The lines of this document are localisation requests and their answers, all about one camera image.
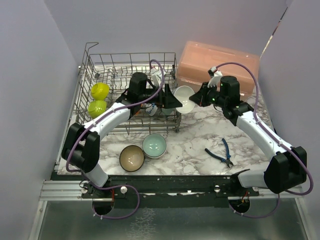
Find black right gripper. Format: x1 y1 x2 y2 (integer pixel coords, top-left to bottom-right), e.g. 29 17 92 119
189 81 227 108

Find blue-handled pliers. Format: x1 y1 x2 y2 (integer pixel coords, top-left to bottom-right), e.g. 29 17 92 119
204 137 235 168

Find blue floral bowl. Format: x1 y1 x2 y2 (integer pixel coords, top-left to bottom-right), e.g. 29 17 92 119
145 103 158 117

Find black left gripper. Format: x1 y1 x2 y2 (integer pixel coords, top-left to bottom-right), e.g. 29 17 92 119
139 83 182 109

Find dark brown bowl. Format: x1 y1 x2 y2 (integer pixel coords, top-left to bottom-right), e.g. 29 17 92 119
119 145 145 172

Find grey wire dish rack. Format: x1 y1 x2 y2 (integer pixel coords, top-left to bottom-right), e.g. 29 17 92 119
72 42 182 136

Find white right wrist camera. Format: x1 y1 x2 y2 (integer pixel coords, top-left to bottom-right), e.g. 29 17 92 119
207 66 223 88

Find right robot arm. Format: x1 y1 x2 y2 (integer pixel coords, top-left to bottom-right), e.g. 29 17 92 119
189 76 307 196

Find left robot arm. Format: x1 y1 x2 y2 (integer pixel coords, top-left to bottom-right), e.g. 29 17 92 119
61 72 182 198

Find yellow-green bowl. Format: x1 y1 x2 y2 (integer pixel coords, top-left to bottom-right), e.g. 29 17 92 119
90 82 110 101

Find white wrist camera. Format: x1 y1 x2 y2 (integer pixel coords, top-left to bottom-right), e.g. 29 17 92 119
150 67 162 87
207 66 223 88

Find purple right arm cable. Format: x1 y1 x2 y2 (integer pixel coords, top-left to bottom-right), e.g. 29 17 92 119
214 61 315 218

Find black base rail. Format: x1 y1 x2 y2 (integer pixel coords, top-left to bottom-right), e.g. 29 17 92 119
49 173 261 208

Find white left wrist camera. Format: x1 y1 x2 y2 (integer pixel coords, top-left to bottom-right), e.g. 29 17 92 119
150 67 162 87

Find grey bowl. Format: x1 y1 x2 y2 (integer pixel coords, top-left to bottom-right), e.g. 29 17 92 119
173 85 196 114

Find celadon green bowl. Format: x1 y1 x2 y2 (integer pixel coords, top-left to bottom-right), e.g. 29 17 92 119
161 108 174 116

